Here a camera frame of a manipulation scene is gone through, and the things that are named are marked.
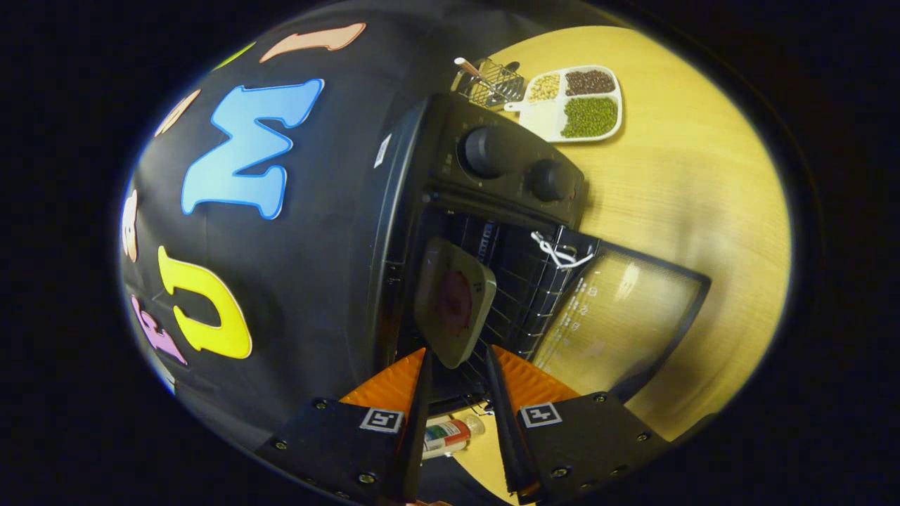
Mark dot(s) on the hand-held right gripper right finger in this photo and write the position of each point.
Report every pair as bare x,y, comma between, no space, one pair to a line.
505,429

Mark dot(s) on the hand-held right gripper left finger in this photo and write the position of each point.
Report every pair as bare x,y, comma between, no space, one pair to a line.
415,443

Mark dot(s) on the cream square plate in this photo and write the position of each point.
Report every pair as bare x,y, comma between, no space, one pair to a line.
464,330

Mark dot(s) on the pink ham slice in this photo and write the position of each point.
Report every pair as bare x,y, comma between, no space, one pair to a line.
455,302

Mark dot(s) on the black electric oven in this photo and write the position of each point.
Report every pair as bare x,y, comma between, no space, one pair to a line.
520,154

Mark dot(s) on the small bottle red green label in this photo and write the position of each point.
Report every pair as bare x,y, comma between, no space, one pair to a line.
446,436

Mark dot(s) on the black backdrop cloth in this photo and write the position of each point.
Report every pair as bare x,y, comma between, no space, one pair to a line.
316,267

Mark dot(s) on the pile of white rice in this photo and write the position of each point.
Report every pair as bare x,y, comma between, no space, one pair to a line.
543,121

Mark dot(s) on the white divided tray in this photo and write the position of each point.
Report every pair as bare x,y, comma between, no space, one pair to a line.
512,107

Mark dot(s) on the pile of green mung beans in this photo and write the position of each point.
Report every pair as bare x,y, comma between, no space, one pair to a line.
589,117

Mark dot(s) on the pile of yellow soybeans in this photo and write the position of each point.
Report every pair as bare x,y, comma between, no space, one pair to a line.
543,88

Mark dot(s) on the pile of red beans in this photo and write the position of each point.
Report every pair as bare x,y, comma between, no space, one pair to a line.
589,82

